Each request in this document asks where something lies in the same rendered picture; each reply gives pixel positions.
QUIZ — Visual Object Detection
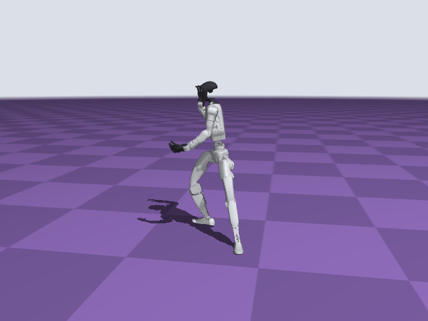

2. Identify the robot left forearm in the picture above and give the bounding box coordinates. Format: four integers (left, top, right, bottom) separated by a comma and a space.
183, 130, 208, 152

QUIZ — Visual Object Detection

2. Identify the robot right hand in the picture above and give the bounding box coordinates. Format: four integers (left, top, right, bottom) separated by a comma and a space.
196, 86, 205, 106

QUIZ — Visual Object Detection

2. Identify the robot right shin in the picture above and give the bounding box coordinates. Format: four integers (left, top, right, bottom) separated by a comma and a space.
189, 189, 210, 219

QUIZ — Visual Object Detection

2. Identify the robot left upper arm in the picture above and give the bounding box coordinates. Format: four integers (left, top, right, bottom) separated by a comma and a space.
203, 106, 218, 139

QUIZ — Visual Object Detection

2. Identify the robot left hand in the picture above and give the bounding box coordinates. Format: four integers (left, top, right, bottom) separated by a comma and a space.
169, 141, 187, 153

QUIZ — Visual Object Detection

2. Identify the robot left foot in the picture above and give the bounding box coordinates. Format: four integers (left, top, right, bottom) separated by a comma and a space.
233, 239, 243, 254

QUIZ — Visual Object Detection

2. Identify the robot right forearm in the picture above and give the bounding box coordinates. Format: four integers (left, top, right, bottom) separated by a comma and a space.
198, 101, 206, 119

